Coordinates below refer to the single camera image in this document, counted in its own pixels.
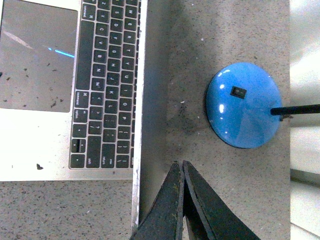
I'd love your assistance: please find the silver grey laptop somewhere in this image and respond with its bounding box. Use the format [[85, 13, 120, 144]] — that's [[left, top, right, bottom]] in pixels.
[[0, 0, 171, 234]]

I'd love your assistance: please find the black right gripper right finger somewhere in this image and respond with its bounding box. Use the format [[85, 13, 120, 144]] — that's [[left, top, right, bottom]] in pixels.
[[182, 161, 259, 240]]

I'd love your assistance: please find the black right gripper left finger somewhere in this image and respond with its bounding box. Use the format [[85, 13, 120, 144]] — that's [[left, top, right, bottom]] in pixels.
[[130, 161, 185, 240]]

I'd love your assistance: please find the blue desk lamp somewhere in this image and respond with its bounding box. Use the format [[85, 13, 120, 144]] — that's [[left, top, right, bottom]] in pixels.
[[205, 62, 320, 149]]

